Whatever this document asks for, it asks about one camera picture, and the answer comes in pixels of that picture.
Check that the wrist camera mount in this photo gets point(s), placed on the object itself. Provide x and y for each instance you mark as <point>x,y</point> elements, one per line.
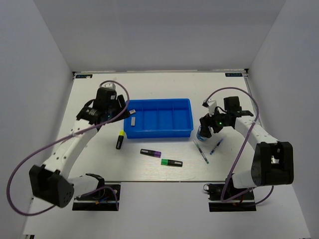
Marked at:
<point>107,87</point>
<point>211,105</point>

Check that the round blue white tape tin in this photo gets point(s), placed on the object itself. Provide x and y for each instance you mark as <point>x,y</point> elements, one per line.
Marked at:
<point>203,133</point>

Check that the green cap black highlighter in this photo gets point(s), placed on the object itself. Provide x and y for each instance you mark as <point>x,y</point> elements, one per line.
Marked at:
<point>169,162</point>

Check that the left table corner label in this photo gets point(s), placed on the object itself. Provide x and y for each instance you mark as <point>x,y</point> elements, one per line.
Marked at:
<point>83,76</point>

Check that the purple cap black highlighter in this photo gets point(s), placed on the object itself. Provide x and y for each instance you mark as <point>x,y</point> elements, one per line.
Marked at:
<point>152,153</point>

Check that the blue ink pen refill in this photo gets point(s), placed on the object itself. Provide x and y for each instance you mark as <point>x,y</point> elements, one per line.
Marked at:
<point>216,146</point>

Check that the yellow cap black highlighter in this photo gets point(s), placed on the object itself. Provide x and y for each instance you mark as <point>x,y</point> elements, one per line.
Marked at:
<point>120,139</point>

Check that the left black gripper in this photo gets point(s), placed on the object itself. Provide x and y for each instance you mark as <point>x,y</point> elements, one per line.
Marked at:
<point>122,101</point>

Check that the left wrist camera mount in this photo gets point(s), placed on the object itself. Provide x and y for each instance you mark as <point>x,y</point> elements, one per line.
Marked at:
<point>107,87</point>

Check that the table corner label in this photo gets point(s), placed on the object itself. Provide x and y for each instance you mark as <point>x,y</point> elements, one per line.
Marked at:
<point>83,76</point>
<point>233,75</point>

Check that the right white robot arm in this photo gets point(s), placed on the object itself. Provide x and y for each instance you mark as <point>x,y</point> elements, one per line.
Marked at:
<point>272,163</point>

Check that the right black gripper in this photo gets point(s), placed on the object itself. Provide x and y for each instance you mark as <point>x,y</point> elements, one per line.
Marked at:
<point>208,120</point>

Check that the right table corner label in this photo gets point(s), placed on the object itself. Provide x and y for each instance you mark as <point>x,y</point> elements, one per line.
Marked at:
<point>233,75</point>

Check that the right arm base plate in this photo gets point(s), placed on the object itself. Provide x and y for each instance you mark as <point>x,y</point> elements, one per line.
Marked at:
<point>234,200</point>

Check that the grey eraser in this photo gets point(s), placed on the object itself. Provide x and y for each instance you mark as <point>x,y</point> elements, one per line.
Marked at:
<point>133,121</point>

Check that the blue divided plastic tray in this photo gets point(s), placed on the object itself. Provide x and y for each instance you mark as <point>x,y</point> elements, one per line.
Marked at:
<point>160,118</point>

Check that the green ink pen refill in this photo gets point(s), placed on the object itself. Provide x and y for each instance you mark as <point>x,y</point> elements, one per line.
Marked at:
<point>201,152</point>

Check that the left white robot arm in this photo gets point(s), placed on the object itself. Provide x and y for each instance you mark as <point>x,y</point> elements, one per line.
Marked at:
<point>50,181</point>

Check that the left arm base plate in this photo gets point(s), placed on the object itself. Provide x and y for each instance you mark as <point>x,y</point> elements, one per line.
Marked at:
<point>106,200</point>

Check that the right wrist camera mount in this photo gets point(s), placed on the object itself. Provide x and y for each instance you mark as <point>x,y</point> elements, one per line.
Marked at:
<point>211,105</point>

